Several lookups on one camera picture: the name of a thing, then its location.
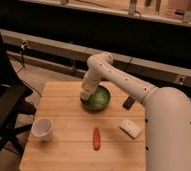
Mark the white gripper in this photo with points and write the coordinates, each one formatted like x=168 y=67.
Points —
x=88 y=88

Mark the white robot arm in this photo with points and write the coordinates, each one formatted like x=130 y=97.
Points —
x=167 y=113

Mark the green ceramic bowl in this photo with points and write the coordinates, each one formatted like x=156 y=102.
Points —
x=98 y=101

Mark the orange red bottle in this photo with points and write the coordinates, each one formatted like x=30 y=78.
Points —
x=96 y=139

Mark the small black rectangular object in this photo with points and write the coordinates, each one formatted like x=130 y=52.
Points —
x=128 y=103

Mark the white sponge block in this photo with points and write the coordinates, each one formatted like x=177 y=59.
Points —
x=131 y=128

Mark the wooden table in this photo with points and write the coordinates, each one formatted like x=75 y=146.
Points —
x=71 y=148

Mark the white paper cup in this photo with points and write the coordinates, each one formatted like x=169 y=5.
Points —
x=42 y=129

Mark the black chair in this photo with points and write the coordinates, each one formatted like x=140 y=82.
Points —
x=12 y=102

